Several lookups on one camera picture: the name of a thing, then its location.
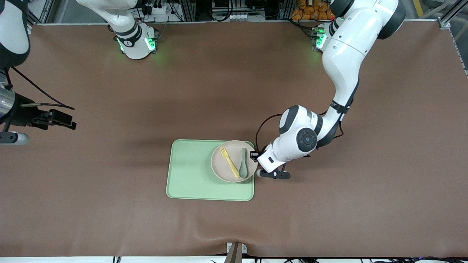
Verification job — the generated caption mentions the pale green plastic spoon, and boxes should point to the pale green plastic spoon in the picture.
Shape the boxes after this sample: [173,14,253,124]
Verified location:
[239,148,248,179]

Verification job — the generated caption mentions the yellow plastic fork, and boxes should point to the yellow plastic fork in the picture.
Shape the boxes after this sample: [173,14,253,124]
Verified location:
[220,146,240,179]

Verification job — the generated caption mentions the beige round plate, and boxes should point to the beige round plate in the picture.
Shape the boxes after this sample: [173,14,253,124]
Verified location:
[211,140,258,183]

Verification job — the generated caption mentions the light green rectangular tray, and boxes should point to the light green rectangular tray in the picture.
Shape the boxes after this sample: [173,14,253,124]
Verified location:
[166,139,255,202]

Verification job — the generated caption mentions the brown table mat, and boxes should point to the brown table mat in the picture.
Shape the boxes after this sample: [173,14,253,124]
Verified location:
[0,20,468,258]

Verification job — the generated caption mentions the white power strip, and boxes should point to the white power strip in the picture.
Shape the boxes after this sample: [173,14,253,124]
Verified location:
[141,3,169,16]

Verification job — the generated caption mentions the orange snack packets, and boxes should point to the orange snack packets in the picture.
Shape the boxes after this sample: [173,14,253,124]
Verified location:
[291,0,335,21]

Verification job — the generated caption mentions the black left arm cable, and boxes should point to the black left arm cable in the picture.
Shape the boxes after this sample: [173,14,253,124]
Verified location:
[255,100,346,157]

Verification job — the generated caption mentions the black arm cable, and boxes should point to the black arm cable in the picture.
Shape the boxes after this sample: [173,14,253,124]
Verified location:
[0,66,75,110]
[255,100,346,157]

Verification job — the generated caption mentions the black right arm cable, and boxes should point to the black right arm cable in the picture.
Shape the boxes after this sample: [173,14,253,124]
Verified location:
[0,66,75,110]

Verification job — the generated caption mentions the grey metal mount bracket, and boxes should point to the grey metal mount bracket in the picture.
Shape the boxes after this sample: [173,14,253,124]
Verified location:
[224,242,248,263]

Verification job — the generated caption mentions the aluminium frame rail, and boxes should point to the aluminium frame rail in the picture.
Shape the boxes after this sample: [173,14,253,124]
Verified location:
[437,0,468,30]
[29,0,55,24]

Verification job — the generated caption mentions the aluminium frame post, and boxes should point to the aluminium frame post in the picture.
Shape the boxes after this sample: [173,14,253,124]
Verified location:
[277,0,293,20]
[182,0,197,22]

